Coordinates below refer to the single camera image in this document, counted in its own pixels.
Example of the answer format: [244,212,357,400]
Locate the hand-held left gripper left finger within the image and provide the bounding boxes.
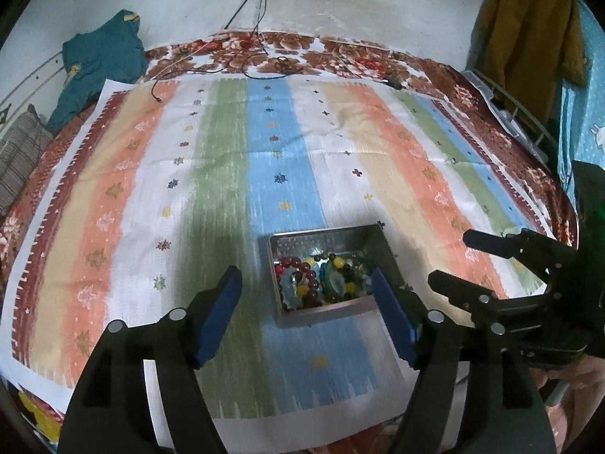
[57,265,243,454]

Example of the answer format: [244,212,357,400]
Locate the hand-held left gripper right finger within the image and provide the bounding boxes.
[371,267,558,454]

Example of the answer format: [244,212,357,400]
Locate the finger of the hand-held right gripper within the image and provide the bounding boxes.
[462,228,576,294]
[427,269,549,329]

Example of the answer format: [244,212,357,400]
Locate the amber and teal bead bracelet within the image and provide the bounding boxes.
[328,253,375,302]

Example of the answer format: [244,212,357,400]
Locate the green jade bangle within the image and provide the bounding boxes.
[319,259,375,304]

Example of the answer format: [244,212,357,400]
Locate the clear bead bracelet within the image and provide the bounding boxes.
[284,284,313,306]

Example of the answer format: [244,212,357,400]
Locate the red and yellow bead bracelet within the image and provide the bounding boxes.
[275,254,332,311]

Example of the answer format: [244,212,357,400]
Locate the metal tin box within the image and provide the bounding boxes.
[267,224,394,328]

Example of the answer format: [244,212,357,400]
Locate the person's right hand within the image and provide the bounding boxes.
[533,354,605,454]

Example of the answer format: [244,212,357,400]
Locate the striped woven mat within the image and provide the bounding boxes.
[0,78,555,454]

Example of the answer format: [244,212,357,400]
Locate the blue printed curtain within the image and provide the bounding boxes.
[558,7,605,199]

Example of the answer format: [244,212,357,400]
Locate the mustard yellow hanging jacket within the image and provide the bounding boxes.
[472,0,589,126]

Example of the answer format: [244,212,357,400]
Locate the striped grey pillow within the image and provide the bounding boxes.
[0,103,54,216]

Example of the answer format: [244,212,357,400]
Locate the teal jacket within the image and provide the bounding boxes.
[46,9,149,134]

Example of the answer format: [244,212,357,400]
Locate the white wire rack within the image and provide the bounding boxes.
[489,82,561,164]

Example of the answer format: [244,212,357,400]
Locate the coiled black cable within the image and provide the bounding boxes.
[270,56,304,77]

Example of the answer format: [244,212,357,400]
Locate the long black cable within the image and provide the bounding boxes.
[150,0,277,103]

